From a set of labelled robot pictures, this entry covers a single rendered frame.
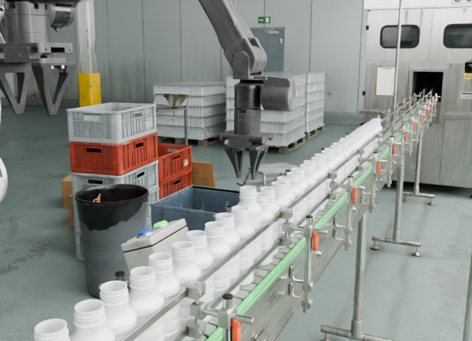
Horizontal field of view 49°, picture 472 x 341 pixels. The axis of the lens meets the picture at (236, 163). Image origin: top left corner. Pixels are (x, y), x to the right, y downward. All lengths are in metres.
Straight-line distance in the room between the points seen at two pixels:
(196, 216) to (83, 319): 1.16
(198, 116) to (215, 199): 6.43
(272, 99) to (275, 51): 10.96
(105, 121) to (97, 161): 0.29
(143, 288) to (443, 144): 5.27
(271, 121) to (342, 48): 4.15
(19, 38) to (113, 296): 0.37
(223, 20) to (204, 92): 7.40
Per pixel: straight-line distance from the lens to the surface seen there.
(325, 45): 11.71
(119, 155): 3.60
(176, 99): 6.72
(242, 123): 1.08
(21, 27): 0.77
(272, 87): 1.05
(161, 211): 1.88
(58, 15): 1.35
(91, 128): 3.67
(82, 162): 3.77
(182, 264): 0.87
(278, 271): 1.21
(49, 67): 0.75
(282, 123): 7.84
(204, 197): 2.13
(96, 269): 3.30
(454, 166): 5.93
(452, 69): 5.82
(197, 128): 8.53
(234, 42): 1.07
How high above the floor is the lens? 1.48
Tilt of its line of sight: 12 degrees down
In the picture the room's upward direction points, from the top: straight up
